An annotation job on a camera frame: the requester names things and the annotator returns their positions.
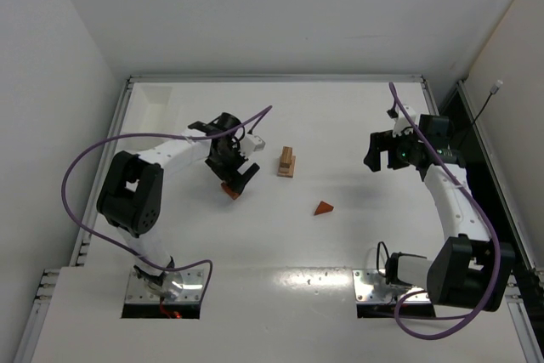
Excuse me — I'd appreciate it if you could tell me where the reddish-brown arch wood block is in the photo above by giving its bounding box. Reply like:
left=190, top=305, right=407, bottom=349
left=221, top=183, right=240, bottom=200

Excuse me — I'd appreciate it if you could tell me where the light wood cylinder block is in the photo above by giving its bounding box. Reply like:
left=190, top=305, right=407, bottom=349
left=280, top=146, right=292, bottom=163

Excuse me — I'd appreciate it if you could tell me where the light wood rectangular block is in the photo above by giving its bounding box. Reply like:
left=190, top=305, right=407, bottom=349
left=286, top=156, right=296, bottom=179

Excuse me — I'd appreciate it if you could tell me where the reddish-brown triangular wood block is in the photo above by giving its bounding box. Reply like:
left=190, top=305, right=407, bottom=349
left=314, top=201, right=334, bottom=216

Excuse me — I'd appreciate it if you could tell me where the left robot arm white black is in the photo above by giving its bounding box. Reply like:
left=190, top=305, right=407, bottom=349
left=97, top=112, right=265, bottom=300

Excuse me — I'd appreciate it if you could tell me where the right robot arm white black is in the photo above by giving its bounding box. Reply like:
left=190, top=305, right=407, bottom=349
left=363, top=110, right=515, bottom=312

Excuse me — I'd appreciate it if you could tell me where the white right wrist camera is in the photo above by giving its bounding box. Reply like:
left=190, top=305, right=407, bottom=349
left=387, top=105, right=421, bottom=138

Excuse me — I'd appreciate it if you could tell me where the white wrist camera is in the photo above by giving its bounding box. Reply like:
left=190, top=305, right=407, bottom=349
left=240, top=133, right=265, bottom=157
left=387, top=105, right=421, bottom=138

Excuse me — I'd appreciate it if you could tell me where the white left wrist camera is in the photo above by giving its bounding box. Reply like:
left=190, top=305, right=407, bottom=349
left=240, top=133, right=265, bottom=157

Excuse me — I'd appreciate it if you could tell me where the aluminium table frame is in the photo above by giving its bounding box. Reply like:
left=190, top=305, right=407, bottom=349
left=12, top=74, right=544, bottom=363

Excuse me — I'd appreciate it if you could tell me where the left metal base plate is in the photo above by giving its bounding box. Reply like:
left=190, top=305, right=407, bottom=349
left=124, top=269, right=205, bottom=305

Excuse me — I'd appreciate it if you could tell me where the metal base plate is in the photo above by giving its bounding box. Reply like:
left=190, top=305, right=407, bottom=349
left=124, top=269, right=205, bottom=305
left=352, top=269, right=430, bottom=306

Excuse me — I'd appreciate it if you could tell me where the black cable white connector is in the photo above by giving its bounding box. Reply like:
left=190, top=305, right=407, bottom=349
left=459, top=79, right=503, bottom=146

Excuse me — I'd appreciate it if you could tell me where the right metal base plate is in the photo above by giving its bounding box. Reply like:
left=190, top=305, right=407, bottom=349
left=352, top=269, right=430, bottom=306

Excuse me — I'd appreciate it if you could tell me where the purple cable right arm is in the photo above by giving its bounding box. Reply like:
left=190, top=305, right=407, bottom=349
left=388, top=82, right=503, bottom=339

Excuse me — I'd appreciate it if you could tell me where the red wire under base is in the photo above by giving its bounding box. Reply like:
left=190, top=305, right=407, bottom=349
left=158, top=298, right=184, bottom=320

